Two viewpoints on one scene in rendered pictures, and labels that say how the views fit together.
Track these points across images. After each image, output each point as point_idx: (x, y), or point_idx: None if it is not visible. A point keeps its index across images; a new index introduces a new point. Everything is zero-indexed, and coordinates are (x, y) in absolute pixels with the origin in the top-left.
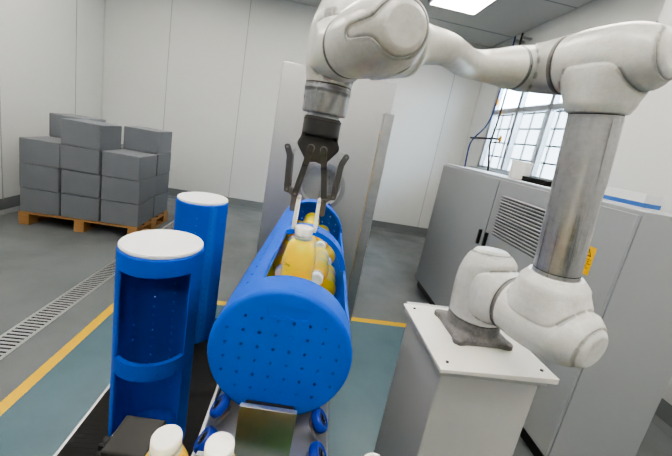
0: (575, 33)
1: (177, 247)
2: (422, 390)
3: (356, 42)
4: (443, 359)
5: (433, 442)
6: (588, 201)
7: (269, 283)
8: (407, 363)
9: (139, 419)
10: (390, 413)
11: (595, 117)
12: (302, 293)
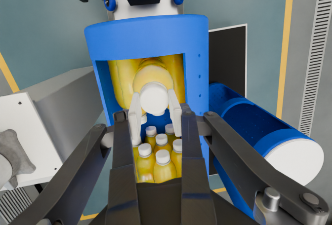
0: None
1: (277, 164)
2: (57, 107)
3: None
4: (23, 105)
5: (56, 87)
6: None
7: (174, 33)
8: (71, 132)
9: None
10: (90, 116)
11: None
12: (132, 20)
